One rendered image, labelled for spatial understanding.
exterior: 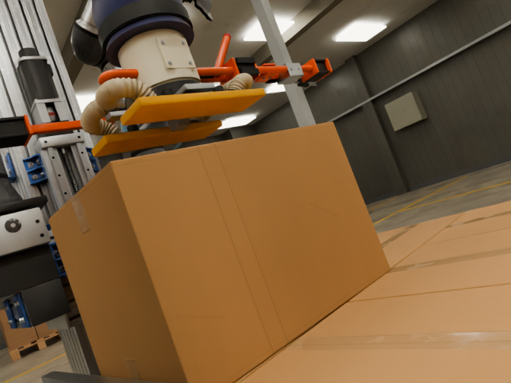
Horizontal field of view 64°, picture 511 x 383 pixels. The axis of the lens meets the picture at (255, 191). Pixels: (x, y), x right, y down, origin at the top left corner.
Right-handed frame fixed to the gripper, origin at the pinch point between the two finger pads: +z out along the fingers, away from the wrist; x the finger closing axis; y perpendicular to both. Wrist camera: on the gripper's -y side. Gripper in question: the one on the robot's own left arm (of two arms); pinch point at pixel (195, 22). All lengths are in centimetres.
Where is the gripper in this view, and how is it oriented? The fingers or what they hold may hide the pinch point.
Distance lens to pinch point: 161.3
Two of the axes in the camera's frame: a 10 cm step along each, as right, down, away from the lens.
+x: 7.3, -2.3, 6.4
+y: 5.8, -2.7, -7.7
